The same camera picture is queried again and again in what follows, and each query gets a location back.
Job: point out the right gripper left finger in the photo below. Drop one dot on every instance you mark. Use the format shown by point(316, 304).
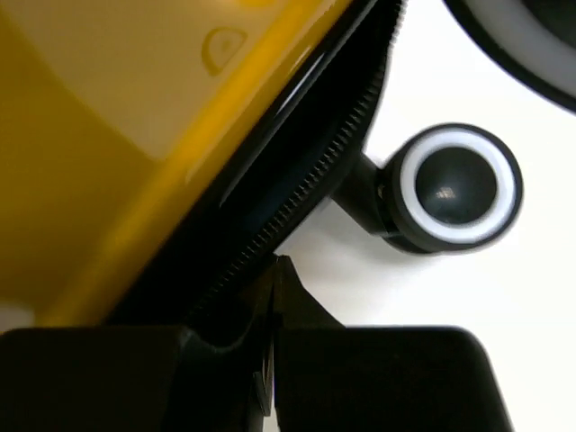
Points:
point(217, 377)

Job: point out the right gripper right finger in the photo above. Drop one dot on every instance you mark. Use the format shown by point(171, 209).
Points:
point(331, 377)

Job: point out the yellow hard-shell suitcase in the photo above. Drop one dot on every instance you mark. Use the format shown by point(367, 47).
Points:
point(155, 154)

